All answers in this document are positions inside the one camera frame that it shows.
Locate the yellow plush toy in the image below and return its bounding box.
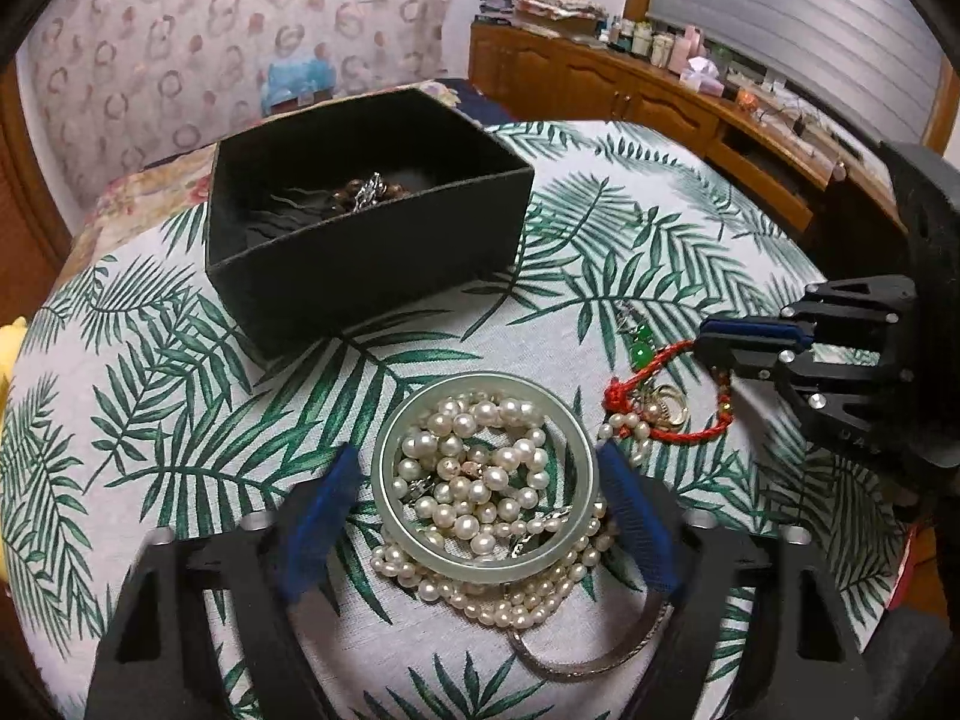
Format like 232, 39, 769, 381
0, 315, 31, 587

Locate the gold ring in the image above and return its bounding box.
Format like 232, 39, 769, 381
636, 382, 692, 430

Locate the wooden sideboard cabinet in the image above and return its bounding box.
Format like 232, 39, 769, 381
469, 21, 905, 236

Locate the patterned pink curtain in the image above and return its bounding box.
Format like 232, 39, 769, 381
26, 0, 451, 206

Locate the black jewelry box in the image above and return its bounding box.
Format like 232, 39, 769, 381
205, 88, 535, 358

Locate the folded clothes pile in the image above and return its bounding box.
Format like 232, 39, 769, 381
478, 0, 605, 21

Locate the white pearl necklace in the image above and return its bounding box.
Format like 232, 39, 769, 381
369, 388, 655, 631

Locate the pink tissue box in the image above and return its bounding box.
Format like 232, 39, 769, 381
680, 57, 726, 98

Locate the blue tissue box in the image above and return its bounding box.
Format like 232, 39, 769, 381
260, 59, 337, 115

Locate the grey window blind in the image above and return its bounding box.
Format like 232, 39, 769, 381
649, 0, 942, 143

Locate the pale green jade bangle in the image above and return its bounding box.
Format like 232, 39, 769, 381
370, 372, 605, 592

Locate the red braided cord bracelet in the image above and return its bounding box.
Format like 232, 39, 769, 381
600, 338, 736, 446

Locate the palm leaf tablecloth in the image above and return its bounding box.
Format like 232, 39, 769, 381
2, 122, 903, 718

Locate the green jade pendant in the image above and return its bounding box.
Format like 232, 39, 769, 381
615, 302, 656, 372

